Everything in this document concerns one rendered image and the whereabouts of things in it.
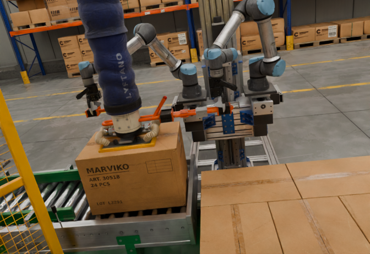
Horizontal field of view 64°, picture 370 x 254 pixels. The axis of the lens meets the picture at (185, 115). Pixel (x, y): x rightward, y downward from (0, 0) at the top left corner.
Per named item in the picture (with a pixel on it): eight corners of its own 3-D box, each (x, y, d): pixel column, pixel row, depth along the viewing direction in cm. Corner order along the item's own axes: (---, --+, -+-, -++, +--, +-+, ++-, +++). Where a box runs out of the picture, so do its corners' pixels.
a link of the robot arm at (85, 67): (91, 60, 196) (77, 63, 192) (95, 77, 199) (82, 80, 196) (89, 59, 202) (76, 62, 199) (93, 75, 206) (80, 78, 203)
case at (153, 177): (92, 215, 186) (74, 160, 172) (109, 179, 223) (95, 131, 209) (186, 205, 181) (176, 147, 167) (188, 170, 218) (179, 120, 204)
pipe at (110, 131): (98, 146, 177) (95, 138, 175) (109, 129, 200) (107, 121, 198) (153, 139, 174) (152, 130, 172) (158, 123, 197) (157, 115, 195)
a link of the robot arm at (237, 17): (237, -6, 194) (198, 53, 184) (250, -7, 185) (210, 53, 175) (245, 7, 201) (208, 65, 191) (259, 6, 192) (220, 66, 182)
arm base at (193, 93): (183, 93, 233) (181, 81, 229) (202, 91, 231) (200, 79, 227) (181, 99, 219) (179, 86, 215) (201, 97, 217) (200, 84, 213)
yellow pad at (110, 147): (98, 153, 176) (96, 146, 174) (103, 145, 185) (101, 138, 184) (154, 146, 173) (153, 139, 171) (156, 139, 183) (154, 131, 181)
